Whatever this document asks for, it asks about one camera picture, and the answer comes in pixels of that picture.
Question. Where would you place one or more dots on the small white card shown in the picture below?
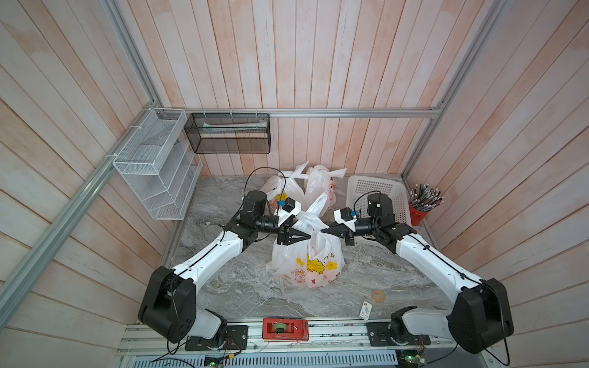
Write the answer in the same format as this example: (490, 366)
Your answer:
(365, 310)

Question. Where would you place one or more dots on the red metal pencil bucket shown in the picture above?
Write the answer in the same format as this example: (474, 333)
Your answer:
(416, 216)

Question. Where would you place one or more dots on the white printed plastic bag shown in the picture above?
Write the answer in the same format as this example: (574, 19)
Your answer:
(321, 180)

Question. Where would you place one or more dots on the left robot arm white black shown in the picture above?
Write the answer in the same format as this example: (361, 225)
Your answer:
(169, 304)

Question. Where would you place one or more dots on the red tape dispenser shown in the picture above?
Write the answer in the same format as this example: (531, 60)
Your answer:
(285, 329)

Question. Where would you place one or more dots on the black wire mesh basket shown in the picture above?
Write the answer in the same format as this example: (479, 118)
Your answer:
(229, 133)

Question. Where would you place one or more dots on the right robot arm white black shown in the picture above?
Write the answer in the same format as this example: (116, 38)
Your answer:
(480, 315)

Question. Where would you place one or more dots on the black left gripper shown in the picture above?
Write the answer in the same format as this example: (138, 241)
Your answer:
(286, 237)

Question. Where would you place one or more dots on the white wire mesh shelf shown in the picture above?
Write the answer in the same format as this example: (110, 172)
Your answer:
(159, 166)

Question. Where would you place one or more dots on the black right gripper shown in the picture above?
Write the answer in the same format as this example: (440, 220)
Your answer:
(340, 231)

